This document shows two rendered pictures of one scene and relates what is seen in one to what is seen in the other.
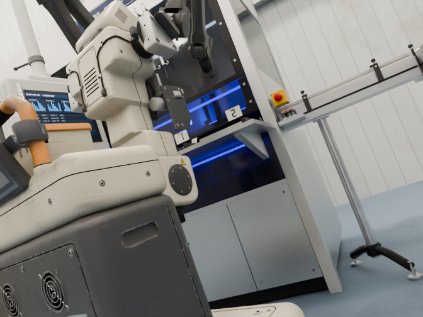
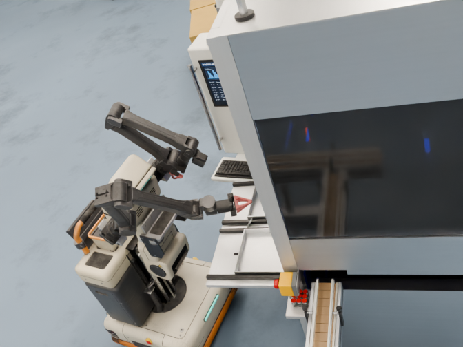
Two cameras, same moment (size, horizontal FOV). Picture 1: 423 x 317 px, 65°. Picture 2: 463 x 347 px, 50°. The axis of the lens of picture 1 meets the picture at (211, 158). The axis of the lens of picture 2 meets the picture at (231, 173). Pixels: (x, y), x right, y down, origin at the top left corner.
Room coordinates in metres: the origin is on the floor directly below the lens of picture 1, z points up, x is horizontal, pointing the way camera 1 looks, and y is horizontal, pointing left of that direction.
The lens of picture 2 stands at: (1.68, -1.72, 2.69)
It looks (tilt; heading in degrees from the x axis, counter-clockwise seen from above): 39 degrees down; 93
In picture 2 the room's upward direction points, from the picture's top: 20 degrees counter-clockwise
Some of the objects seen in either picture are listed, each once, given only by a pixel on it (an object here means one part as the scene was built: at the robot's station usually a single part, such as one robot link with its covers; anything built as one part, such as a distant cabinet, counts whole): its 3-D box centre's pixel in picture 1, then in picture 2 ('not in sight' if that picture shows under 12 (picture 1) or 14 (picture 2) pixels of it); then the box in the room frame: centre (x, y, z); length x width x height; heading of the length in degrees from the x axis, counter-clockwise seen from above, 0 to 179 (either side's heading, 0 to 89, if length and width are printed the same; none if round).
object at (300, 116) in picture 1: (293, 120); (304, 304); (1.72, -0.47, 0.87); 0.14 x 0.13 x 0.02; 158
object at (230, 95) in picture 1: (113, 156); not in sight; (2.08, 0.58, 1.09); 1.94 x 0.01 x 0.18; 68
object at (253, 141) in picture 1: (253, 146); not in sight; (1.57, -0.20, 0.79); 0.34 x 0.03 x 0.13; 158
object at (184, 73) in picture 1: (191, 40); not in sight; (1.80, -0.12, 1.50); 0.43 x 0.01 x 0.59; 68
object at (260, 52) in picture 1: (257, 41); (399, 177); (2.15, -0.55, 1.50); 0.85 x 0.01 x 0.59; 158
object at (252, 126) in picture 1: (204, 151); (266, 228); (1.68, 0.02, 0.87); 0.70 x 0.48 x 0.02; 68
